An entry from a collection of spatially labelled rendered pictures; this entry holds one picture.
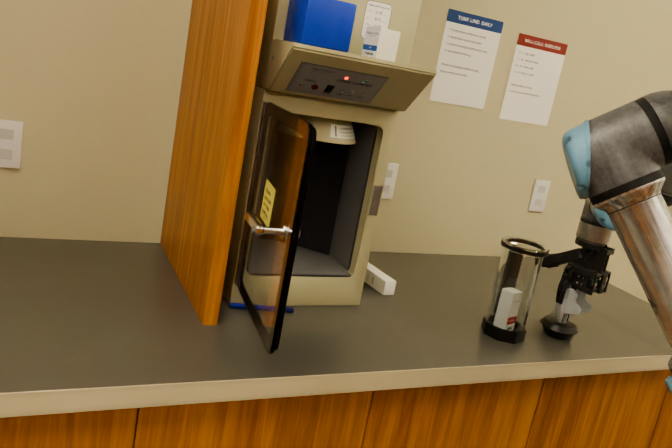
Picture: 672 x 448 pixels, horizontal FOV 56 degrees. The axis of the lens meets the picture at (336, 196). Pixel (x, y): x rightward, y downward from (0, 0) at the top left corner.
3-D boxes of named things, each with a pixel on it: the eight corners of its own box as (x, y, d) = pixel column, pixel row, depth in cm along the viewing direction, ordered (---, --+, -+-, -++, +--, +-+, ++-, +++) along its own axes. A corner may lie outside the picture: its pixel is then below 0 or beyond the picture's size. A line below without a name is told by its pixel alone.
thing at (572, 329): (550, 324, 164) (556, 300, 162) (582, 339, 157) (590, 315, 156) (530, 329, 158) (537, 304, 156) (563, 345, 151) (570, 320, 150)
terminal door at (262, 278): (240, 287, 136) (271, 101, 127) (273, 358, 108) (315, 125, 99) (236, 287, 135) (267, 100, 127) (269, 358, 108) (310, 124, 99)
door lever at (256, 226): (271, 224, 115) (273, 210, 114) (284, 241, 106) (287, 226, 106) (242, 221, 113) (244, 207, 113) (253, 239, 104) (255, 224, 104)
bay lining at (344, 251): (219, 236, 159) (241, 95, 151) (314, 240, 170) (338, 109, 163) (248, 273, 137) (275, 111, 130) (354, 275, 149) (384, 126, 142)
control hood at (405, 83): (263, 89, 128) (271, 38, 126) (400, 110, 142) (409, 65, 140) (282, 96, 118) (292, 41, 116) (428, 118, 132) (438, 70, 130)
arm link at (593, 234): (573, 219, 150) (590, 218, 155) (568, 237, 151) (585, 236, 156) (603, 229, 144) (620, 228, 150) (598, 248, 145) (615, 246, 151)
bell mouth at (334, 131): (269, 124, 150) (273, 101, 149) (336, 133, 158) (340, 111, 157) (296, 139, 135) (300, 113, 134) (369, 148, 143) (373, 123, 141)
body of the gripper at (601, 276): (589, 298, 147) (603, 249, 144) (556, 284, 153) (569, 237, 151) (605, 295, 152) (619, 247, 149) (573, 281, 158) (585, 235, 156)
